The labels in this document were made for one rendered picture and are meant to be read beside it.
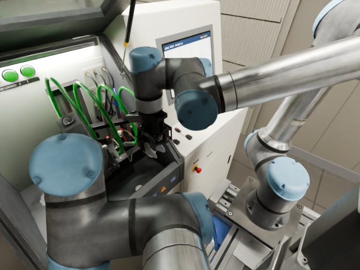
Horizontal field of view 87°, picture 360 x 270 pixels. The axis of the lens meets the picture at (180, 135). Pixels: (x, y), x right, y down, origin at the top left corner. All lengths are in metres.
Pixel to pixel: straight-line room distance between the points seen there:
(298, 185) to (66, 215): 0.55
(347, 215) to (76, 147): 0.32
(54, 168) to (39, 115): 0.84
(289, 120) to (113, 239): 0.54
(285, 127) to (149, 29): 0.71
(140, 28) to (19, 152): 0.80
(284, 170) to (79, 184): 0.54
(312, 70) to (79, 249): 0.43
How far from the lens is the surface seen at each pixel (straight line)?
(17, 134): 1.11
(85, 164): 0.25
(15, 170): 1.21
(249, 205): 0.78
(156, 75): 0.45
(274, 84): 0.37
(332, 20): 0.59
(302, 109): 0.63
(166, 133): 0.56
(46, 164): 0.26
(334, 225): 0.33
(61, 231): 0.29
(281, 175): 0.63
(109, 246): 0.28
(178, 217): 0.26
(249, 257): 0.83
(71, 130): 0.47
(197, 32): 1.24
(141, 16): 0.98
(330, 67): 0.41
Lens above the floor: 1.71
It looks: 42 degrees down
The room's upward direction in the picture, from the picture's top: 2 degrees clockwise
